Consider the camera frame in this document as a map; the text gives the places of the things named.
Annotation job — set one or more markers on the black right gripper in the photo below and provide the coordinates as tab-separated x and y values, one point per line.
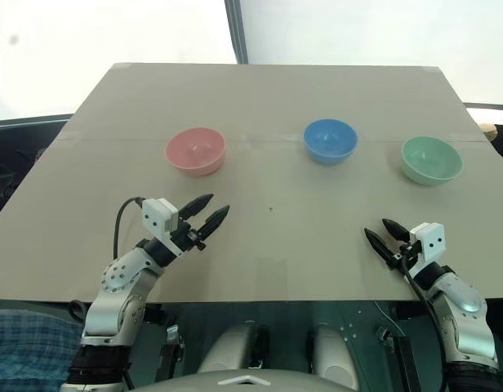
407	255

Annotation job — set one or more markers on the grey rounded robot shell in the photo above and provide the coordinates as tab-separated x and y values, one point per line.
231	347
331	351

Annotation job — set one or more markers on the dark furniture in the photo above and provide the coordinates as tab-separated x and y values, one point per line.
14	163

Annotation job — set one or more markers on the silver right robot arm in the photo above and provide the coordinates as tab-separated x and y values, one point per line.
464	302

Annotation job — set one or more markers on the green plastic bowl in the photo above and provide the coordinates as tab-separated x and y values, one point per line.
431	173

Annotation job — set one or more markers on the blue plastic bowl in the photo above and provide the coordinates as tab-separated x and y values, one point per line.
329	153

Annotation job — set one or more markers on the blue plaid cloth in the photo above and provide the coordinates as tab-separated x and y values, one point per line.
27	351

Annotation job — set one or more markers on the tan object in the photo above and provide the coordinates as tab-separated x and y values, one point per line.
487	131

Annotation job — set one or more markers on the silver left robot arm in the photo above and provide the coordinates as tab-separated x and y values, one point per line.
112	286

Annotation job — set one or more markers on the grey robot torso panel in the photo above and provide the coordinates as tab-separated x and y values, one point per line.
186	384

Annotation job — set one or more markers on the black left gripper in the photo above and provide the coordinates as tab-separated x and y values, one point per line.
187	237

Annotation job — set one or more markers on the pink plastic bowl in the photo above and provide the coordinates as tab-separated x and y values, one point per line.
194	163

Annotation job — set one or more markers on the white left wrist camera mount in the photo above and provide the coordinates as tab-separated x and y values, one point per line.
155	216

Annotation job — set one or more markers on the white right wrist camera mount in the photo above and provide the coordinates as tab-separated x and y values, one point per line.
429	241

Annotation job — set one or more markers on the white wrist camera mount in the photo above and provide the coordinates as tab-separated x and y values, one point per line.
429	241
155	216

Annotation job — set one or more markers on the black frame bracket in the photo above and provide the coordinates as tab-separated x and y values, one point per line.
170	339
402	359

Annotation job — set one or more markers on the grey upright pole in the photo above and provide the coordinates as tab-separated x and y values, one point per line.
236	32

